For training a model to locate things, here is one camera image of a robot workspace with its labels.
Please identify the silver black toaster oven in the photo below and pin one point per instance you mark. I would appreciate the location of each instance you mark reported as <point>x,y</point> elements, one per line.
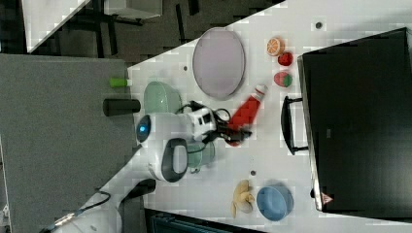
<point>357,105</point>

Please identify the green mug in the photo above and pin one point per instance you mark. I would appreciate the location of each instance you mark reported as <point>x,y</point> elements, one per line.
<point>200,155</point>

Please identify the orange slice toy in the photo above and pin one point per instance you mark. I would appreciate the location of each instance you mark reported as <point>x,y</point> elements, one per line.
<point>275,46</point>

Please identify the green colander basket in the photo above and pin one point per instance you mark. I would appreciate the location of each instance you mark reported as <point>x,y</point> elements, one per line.
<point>160,97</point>

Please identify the red ketchup bottle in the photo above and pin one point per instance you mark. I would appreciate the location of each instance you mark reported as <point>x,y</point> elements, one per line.
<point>245,115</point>

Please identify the round grey plate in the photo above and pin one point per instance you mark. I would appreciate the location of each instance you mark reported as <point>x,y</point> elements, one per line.
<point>218,63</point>

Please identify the dark red strawberry toy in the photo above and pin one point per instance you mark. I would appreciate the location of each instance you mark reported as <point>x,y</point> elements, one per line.
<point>285,59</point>

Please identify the black cylinder post upper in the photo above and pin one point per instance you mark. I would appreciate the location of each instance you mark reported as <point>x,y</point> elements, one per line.
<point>118,107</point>

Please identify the blue bowl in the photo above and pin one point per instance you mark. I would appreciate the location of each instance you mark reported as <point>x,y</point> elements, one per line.
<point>274,202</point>

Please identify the peeled banana toy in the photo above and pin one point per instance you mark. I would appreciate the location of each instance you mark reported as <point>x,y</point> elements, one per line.
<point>242,199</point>

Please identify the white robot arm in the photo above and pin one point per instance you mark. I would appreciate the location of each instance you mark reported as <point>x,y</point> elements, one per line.
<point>162,155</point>

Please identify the pink strawberry toy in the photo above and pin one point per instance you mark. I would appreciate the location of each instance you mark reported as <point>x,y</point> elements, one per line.
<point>283,79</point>

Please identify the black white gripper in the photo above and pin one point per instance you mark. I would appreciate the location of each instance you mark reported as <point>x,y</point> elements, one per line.
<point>209,125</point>

